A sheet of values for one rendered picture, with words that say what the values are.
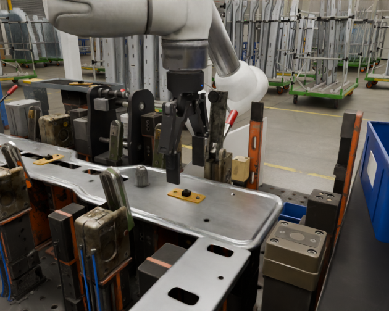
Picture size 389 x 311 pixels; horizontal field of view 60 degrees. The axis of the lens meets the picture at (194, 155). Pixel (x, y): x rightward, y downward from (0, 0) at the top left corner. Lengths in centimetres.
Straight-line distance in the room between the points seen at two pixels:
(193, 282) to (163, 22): 43
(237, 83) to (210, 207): 76
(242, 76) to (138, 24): 82
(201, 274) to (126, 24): 42
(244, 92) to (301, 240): 96
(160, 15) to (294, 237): 42
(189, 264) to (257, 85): 100
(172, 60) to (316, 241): 40
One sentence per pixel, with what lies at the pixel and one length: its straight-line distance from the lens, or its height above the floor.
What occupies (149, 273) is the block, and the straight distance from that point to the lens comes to 58.
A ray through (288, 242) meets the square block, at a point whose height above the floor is 106.
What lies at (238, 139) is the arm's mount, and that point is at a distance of 127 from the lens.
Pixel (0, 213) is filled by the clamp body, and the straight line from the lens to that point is 91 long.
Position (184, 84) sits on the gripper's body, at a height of 126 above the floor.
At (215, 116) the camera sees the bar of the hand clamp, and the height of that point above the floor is 115.
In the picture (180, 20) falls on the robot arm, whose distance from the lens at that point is 62.
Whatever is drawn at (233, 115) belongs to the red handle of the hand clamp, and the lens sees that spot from 92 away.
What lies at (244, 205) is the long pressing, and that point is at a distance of 73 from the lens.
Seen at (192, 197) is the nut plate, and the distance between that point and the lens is 75.
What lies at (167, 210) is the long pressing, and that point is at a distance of 71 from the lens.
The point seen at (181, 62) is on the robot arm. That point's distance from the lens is 64.
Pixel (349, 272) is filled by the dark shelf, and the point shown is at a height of 103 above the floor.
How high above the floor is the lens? 135
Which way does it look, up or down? 20 degrees down
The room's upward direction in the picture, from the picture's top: straight up
